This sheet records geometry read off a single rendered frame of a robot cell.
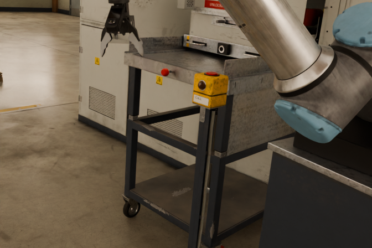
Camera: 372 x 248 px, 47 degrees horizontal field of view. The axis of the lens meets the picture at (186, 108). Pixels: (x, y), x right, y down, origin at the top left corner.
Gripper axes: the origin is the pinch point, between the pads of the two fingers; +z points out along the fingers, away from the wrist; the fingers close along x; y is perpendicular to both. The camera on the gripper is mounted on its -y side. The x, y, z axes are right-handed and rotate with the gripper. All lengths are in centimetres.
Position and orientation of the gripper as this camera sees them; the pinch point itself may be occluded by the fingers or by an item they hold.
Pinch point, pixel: (121, 57)
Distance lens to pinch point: 154.4
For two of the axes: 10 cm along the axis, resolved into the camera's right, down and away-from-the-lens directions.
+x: -9.9, -0.2, 1.6
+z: 0.4, 9.5, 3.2
